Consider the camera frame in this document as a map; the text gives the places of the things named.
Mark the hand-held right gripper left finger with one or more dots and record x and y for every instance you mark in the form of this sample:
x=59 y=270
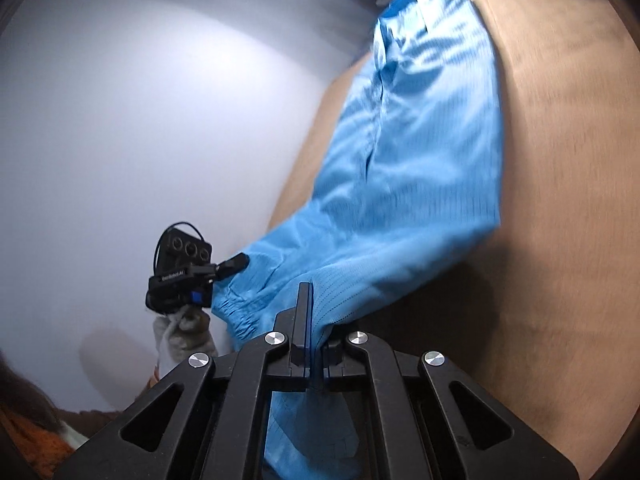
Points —
x=304 y=320

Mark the blue striped work coat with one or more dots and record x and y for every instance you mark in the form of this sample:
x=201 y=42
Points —
x=400 y=160

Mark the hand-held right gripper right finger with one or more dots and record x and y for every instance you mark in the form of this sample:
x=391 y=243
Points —
x=332 y=360

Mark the person's left hand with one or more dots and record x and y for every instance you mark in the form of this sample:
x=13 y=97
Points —
x=180 y=335

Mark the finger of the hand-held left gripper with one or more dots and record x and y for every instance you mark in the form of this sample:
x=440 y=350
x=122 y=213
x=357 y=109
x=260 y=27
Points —
x=235 y=262

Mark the person's orange clothing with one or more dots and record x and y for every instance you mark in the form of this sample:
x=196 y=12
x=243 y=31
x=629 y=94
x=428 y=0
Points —
x=30 y=445

